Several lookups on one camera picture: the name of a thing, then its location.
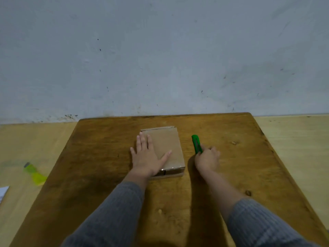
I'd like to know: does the person's right hand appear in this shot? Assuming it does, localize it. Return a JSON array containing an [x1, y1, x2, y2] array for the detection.
[[194, 145, 221, 173]]

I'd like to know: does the person's left hand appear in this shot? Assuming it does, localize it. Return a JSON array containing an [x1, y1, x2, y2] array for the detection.
[[130, 132, 172, 177]]

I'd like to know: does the brown cardboard box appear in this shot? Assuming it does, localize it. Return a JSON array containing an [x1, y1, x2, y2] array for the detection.
[[141, 126, 186, 180]]

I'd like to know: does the green utility knife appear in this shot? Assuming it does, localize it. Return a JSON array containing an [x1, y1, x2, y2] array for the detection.
[[191, 135, 203, 155]]

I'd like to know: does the person's left forearm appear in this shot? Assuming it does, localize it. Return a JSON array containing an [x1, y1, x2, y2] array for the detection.
[[61, 168, 155, 247]]

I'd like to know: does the person's right forearm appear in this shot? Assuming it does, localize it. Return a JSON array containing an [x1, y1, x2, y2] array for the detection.
[[199, 168, 319, 247]]

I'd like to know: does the brown wooden table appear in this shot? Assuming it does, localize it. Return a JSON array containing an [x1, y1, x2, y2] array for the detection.
[[10, 113, 329, 247]]

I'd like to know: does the yellow-green plastic object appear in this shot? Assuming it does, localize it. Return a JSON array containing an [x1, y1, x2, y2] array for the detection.
[[24, 162, 48, 186]]

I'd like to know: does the white paper sheet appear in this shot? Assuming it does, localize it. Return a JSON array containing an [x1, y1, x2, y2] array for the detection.
[[0, 186, 10, 203]]

